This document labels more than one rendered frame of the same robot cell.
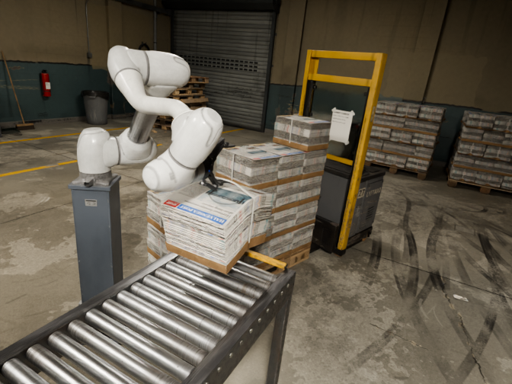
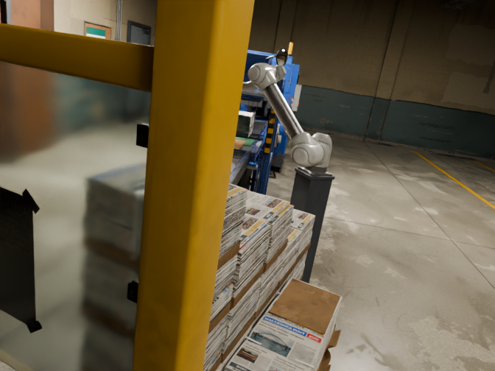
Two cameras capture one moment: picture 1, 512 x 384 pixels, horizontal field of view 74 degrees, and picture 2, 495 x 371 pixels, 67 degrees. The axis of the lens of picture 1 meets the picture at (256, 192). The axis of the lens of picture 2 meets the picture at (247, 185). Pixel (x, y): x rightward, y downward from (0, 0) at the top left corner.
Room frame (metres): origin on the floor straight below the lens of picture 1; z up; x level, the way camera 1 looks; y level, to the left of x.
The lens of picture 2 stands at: (3.90, -0.51, 1.65)
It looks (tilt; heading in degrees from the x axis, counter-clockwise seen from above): 18 degrees down; 158
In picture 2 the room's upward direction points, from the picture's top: 9 degrees clockwise
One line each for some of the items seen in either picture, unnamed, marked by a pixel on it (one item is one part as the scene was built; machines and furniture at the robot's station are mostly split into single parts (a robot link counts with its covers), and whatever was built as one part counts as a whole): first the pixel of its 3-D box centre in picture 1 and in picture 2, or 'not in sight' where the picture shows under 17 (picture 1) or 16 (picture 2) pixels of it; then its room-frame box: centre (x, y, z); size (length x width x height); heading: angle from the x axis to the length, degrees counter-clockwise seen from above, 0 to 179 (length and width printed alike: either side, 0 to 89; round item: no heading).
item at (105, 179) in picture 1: (94, 176); (314, 167); (1.67, 0.85, 1.03); 0.22 x 0.18 x 0.06; 7
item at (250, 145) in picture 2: not in sight; (230, 145); (-0.06, 0.79, 0.75); 0.70 x 0.65 x 0.10; 153
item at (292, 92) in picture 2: not in sight; (262, 102); (-2.46, 2.06, 1.04); 1.51 x 1.30 x 2.07; 153
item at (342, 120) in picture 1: (334, 119); (24, 240); (3.18, -0.65, 1.28); 0.57 x 0.01 x 0.65; 46
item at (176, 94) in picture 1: (179, 101); not in sight; (8.83, 2.19, 0.65); 1.33 x 0.94 x 1.30; 157
